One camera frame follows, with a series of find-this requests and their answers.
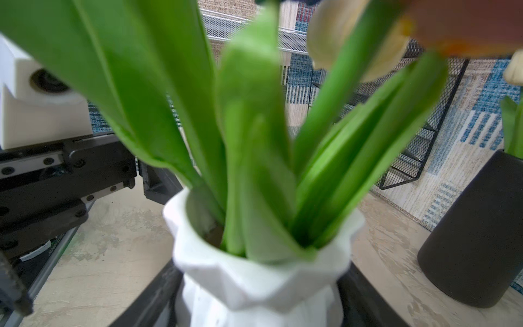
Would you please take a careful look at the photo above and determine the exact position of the cream yellow tulip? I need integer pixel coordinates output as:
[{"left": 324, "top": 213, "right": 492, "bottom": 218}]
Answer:
[{"left": 294, "top": 1, "right": 408, "bottom": 175}]

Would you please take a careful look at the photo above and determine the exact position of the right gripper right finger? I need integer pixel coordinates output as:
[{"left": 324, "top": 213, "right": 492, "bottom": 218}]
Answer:
[{"left": 337, "top": 264, "right": 409, "bottom": 327}]

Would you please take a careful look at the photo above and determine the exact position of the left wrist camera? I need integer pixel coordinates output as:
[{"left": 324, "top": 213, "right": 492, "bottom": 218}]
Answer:
[{"left": 1, "top": 36, "right": 93, "bottom": 150}]

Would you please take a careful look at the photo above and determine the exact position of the white ribbed ceramic vase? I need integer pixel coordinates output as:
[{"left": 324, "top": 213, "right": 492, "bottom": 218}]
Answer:
[{"left": 163, "top": 189, "right": 365, "bottom": 326}]

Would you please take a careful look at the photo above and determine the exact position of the dark pink tulip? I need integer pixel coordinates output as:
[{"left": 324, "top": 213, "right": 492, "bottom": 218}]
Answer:
[{"left": 404, "top": 1, "right": 522, "bottom": 58}]

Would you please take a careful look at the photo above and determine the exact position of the black cylindrical vase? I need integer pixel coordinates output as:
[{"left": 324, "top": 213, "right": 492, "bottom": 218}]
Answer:
[{"left": 417, "top": 150, "right": 522, "bottom": 308}]

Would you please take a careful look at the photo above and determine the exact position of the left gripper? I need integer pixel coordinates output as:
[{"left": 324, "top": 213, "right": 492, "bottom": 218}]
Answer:
[{"left": 0, "top": 133, "right": 185, "bottom": 318}]

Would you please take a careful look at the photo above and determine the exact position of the small blue tulip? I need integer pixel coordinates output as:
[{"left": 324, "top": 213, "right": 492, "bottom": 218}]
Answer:
[{"left": 216, "top": 1, "right": 316, "bottom": 264}]

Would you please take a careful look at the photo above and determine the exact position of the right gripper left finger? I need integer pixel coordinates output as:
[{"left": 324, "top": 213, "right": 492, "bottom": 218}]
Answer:
[{"left": 110, "top": 260, "right": 183, "bottom": 327}]

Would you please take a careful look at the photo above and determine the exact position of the light pink tulip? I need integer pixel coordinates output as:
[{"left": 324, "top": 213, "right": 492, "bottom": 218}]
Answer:
[{"left": 499, "top": 49, "right": 522, "bottom": 159}]

